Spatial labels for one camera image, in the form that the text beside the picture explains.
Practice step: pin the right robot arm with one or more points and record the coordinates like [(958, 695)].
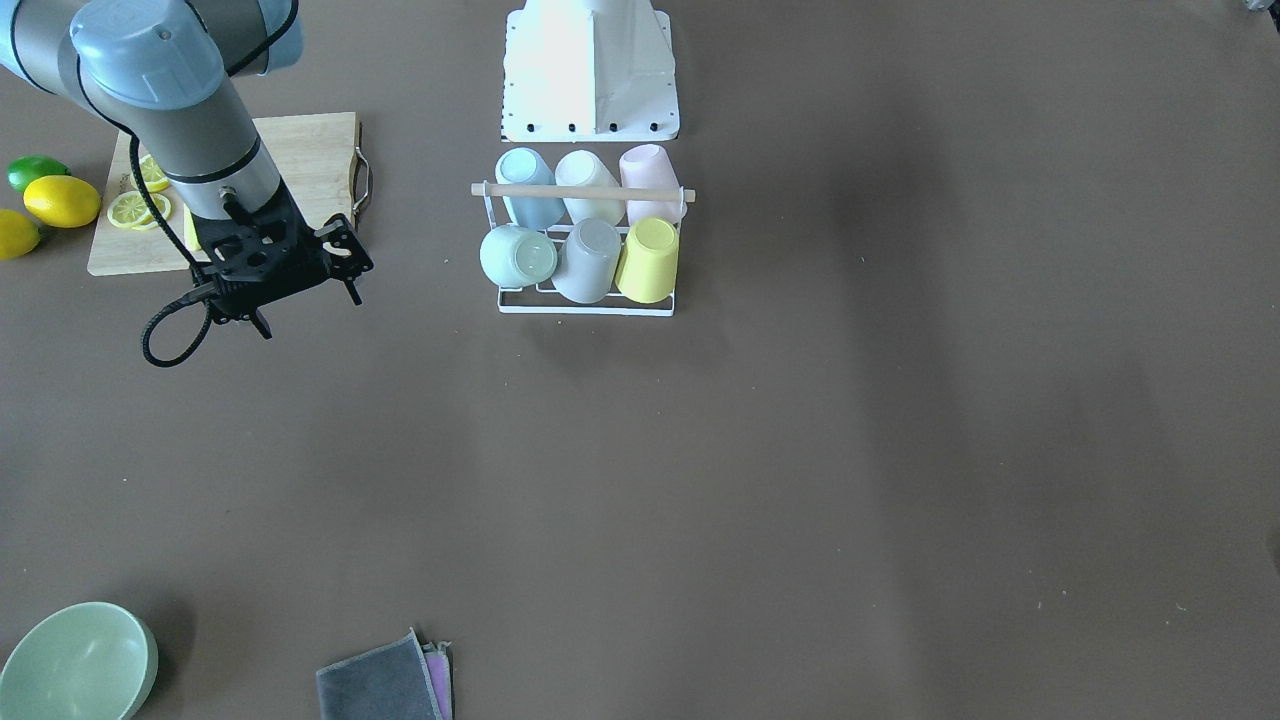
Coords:
[(162, 72)]

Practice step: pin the green bowl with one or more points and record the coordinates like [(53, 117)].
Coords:
[(93, 660)]

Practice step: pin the green cup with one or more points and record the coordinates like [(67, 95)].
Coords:
[(512, 256)]

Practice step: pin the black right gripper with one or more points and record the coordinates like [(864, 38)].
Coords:
[(341, 246)]

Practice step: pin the yellow cup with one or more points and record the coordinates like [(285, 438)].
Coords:
[(649, 261)]

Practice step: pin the wooden cutting board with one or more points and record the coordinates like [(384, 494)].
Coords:
[(319, 156)]

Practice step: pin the lemon slice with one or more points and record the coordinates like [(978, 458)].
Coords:
[(153, 177), (135, 211)]

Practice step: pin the white cup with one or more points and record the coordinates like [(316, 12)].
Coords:
[(584, 169)]

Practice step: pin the grey cup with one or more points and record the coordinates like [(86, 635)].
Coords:
[(587, 262)]

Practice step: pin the whole yellow lemon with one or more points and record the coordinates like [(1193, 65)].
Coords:
[(62, 201)]

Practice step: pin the white wire cup rack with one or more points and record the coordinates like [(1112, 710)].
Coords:
[(542, 298)]

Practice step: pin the pink cup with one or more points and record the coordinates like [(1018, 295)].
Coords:
[(648, 167)]

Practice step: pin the grey folded cloth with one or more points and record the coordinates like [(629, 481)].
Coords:
[(390, 682)]

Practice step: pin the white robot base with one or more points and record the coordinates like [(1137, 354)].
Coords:
[(589, 71)]

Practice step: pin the pink cloth under grey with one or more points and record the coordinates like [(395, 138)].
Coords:
[(439, 665)]

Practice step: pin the green lime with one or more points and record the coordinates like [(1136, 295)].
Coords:
[(22, 171)]

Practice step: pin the light blue cup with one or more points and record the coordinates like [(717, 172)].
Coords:
[(527, 167)]

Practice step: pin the yellow plastic knife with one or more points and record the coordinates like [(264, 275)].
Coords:
[(190, 235)]

